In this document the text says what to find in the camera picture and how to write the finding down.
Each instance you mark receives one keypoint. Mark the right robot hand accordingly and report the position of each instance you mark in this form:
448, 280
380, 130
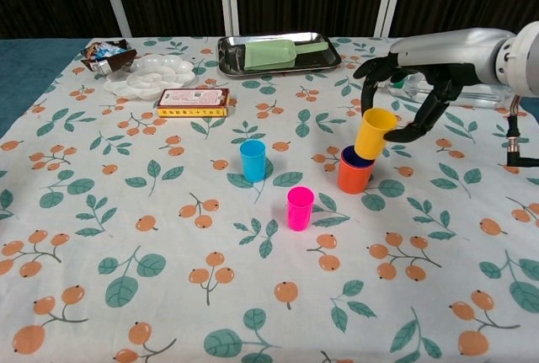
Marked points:
455, 53

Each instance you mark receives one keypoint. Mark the yellow plastic cup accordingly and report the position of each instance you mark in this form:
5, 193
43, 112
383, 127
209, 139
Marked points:
372, 135

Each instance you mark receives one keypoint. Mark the dark blue plastic cup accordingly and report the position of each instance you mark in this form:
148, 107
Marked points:
347, 158

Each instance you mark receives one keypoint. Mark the pink plastic cup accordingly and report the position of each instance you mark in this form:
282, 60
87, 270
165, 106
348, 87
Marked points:
300, 209

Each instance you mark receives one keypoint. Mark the light blue plastic cup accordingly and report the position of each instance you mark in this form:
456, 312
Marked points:
253, 161

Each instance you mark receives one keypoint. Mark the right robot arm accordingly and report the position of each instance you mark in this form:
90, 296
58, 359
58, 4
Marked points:
526, 64

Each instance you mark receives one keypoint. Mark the clear plastic water bottle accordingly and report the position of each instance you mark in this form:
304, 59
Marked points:
484, 95

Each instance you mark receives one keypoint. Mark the stainless steel tray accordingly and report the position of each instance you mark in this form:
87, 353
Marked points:
320, 60

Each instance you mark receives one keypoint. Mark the orange plastic cup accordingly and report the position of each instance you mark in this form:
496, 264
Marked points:
353, 179

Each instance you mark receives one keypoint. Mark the green plastic scoop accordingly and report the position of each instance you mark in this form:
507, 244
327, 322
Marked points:
265, 55

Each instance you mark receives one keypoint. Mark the red yellow card box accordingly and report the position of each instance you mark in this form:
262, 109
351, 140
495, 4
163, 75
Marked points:
189, 99

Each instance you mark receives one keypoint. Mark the white flower paint palette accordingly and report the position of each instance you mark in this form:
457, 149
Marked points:
156, 76

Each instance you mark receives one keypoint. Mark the floral fruit print tablecloth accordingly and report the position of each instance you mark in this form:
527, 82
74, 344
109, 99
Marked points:
168, 211

